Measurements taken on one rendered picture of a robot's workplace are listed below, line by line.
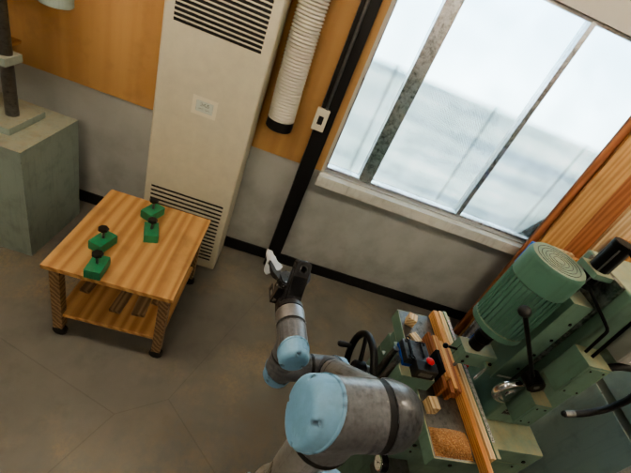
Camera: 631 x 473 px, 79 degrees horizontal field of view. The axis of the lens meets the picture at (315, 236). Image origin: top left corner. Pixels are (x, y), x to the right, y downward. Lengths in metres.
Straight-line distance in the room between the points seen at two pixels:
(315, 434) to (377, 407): 0.10
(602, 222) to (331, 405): 2.65
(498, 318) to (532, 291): 0.15
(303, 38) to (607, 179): 1.93
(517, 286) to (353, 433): 0.82
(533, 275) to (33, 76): 2.78
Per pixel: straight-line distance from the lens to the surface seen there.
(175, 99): 2.23
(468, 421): 1.53
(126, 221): 2.24
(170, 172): 2.42
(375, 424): 0.65
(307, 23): 2.10
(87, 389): 2.24
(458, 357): 1.52
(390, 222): 2.76
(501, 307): 1.34
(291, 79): 2.16
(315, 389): 0.62
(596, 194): 2.89
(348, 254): 2.92
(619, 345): 1.53
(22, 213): 2.62
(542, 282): 1.28
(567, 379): 1.49
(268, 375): 1.04
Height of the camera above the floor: 1.96
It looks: 35 degrees down
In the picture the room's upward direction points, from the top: 25 degrees clockwise
